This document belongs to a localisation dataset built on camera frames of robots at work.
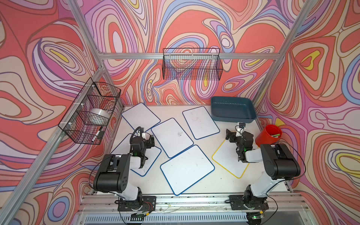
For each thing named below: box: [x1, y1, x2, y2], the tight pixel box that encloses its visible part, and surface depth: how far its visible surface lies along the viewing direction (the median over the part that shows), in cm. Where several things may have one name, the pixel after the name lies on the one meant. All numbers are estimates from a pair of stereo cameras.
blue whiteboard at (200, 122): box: [181, 105, 221, 140], surface depth 110 cm
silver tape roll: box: [88, 108, 111, 121], surface depth 72 cm
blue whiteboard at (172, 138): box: [150, 117, 194, 158], surface depth 104 cm
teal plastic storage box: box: [210, 96, 258, 124], surface depth 117 cm
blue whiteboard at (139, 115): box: [121, 102, 161, 132], surface depth 118 cm
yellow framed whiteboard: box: [211, 139, 250, 179], surface depth 88 cm
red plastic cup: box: [255, 124, 283, 148], surface depth 89 cm
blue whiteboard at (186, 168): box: [159, 144, 216, 196], surface depth 88 cm
